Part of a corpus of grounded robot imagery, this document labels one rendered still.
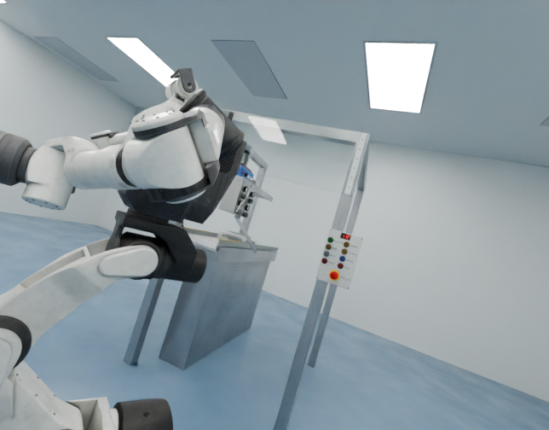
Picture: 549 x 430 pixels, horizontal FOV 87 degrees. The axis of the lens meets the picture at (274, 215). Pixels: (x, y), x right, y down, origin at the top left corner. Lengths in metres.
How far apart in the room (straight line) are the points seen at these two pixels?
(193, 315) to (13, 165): 1.58
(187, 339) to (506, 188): 4.49
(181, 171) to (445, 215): 4.61
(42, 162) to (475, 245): 4.79
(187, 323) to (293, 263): 3.15
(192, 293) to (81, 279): 1.24
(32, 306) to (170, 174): 0.56
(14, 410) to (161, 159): 0.76
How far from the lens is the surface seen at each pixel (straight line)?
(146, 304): 2.00
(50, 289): 0.90
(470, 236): 4.93
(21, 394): 1.02
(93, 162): 0.54
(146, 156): 0.46
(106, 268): 0.86
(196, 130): 0.50
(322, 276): 1.49
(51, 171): 0.65
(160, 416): 1.18
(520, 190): 5.20
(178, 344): 2.15
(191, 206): 0.87
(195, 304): 2.04
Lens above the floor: 1.00
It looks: 3 degrees up
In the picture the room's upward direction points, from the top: 17 degrees clockwise
